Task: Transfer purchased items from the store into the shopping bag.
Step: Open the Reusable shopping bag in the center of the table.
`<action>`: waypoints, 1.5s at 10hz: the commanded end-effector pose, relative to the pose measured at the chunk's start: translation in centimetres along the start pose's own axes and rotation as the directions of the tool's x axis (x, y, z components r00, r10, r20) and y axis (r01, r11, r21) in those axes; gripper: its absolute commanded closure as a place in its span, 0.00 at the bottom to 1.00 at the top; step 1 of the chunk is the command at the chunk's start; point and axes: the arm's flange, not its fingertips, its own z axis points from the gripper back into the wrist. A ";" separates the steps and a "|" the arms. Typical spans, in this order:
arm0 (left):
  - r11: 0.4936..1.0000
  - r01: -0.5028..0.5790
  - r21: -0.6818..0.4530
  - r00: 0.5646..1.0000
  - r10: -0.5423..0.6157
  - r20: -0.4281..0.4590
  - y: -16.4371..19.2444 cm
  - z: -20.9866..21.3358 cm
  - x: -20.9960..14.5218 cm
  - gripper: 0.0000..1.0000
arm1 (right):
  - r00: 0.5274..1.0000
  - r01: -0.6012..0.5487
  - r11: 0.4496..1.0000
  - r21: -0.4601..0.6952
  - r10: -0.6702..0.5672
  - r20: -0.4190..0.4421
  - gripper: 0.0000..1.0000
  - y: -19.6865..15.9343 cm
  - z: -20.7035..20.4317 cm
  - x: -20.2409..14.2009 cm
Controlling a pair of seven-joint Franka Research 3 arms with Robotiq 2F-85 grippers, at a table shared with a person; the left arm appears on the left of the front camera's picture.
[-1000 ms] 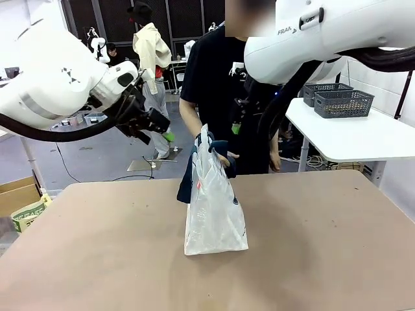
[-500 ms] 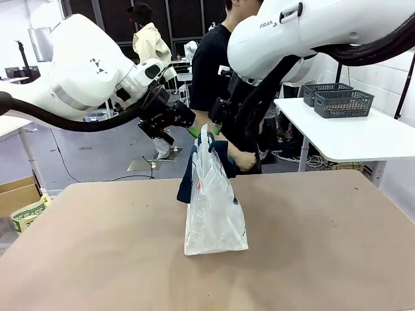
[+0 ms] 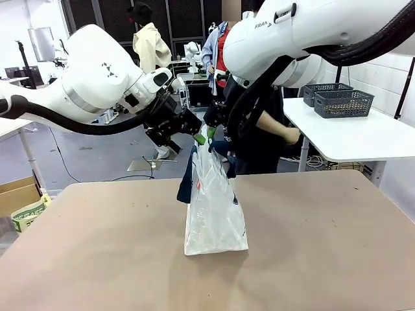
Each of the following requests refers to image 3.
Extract brown cardboard box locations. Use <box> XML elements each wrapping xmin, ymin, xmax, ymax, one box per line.
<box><xmin>0</xmin><ymin>176</ymin><xmax>45</xmax><ymax>218</ymax></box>

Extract grey plastic basket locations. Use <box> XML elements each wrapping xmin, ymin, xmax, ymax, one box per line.
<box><xmin>313</xmin><ymin>89</ymin><xmax>375</xmax><ymax>119</ymax></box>
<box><xmin>302</xmin><ymin>82</ymin><xmax>355</xmax><ymax>108</ymax></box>

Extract black floor cable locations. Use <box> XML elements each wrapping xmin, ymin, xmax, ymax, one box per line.
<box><xmin>47</xmin><ymin>125</ymin><xmax>157</xmax><ymax>183</ymax></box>

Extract grey whiteboard panel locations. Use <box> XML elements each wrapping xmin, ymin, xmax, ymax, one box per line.
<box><xmin>27</xmin><ymin>27</ymin><xmax>56</xmax><ymax>63</ymax></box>

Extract metal floor plate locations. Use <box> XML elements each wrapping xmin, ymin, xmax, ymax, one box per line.
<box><xmin>126</xmin><ymin>158</ymin><xmax>163</xmax><ymax>172</ymax></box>

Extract person's hand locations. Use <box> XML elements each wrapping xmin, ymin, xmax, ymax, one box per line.
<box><xmin>281</xmin><ymin>127</ymin><xmax>302</xmax><ymax>144</ymax></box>

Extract white humanoid robot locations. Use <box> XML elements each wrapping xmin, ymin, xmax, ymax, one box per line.
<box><xmin>184</xmin><ymin>41</ymin><xmax>204</xmax><ymax>74</ymax></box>

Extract white cables bundle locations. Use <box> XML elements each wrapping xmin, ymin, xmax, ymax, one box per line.
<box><xmin>305</xmin><ymin>154</ymin><xmax>338</xmax><ymax>170</ymax></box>

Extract black right arm cable sleeve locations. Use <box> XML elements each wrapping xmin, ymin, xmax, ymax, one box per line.
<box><xmin>226</xmin><ymin>1</ymin><xmax>415</xmax><ymax>147</ymax></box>

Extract black left arm cable sleeve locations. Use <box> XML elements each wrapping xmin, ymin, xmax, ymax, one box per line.
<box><xmin>0</xmin><ymin>95</ymin><xmax>160</xmax><ymax>136</ymax></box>

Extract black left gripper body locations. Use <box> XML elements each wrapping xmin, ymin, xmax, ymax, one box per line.
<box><xmin>144</xmin><ymin>95</ymin><xmax>187</xmax><ymax>146</ymax></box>

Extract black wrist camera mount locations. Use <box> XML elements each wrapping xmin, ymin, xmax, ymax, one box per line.
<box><xmin>146</xmin><ymin>129</ymin><xmax>183</xmax><ymax>155</ymax></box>

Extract green white printed box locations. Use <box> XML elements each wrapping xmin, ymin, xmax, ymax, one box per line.
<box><xmin>10</xmin><ymin>193</ymin><xmax>53</xmax><ymax>234</ymax></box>

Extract black flight case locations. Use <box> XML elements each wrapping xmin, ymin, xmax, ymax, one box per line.
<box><xmin>176</xmin><ymin>72</ymin><xmax>215</xmax><ymax>108</ymax></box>

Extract black slanted pole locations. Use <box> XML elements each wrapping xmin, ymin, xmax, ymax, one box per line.
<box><xmin>393</xmin><ymin>55</ymin><xmax>415</xmax><ymax>119</ymax></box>

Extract person in cream coat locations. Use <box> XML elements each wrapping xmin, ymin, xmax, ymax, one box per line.
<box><xmin>126</xmin><ymin>1</ymin><xmax>172</xmax><ymax>160</ymax></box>

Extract black tripod stand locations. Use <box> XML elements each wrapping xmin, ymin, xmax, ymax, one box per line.
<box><xmin>14</xmin><ymin>40</ymin><xmax>38</xmax><ymax>89</ymax></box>

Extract translucent white bag navy handles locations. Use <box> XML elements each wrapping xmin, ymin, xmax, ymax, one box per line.
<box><xmin>176</xmin><ymin>124</ymin><xmax>250</xmax><ymax>257</ymax></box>

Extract white side table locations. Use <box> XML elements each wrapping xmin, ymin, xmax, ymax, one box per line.
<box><xmin>282</xmin><ymin>96</ymin><xmax>415</xmax><ymax>173</ymax></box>

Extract white table with leg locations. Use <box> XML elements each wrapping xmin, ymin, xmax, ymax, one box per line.
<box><xmin>0</xmin><ymin>117</ymin><xmax>46</xmax><ymax>197</ymax></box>

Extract person's bare forearm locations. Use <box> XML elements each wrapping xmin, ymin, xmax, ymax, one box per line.
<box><xmin>255</xmin><ymin>111</ymin><xmax>291</xmax><ymax>140</ymax></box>

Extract black arm cable sleeve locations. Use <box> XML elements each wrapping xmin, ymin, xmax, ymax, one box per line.
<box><xmin>226</xmin><ymin>1</ymin><xmax>415</xmax><ymax>147</ymax></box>
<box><xmin>0</xmin><ymin>95</ymin><xmax>160</xmax><ymax>136</ymax></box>

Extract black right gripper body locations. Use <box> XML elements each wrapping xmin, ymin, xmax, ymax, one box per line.
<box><xmin>203</xmin><ymin>100</ymin><xmax>230</xmax><ymax>131</ymax></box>

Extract person in dark clothes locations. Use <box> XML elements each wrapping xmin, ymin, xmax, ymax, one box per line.
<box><xmin>222</xmin><ymin>0</ymin><xmax>305</xmax><ymax>176</ymax></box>

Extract person in blue shirt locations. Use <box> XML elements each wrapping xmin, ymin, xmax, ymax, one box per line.
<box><xmin>201</xmin><ymin>0</ymin><xmax>243</xmax><ymax>97</ymax></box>

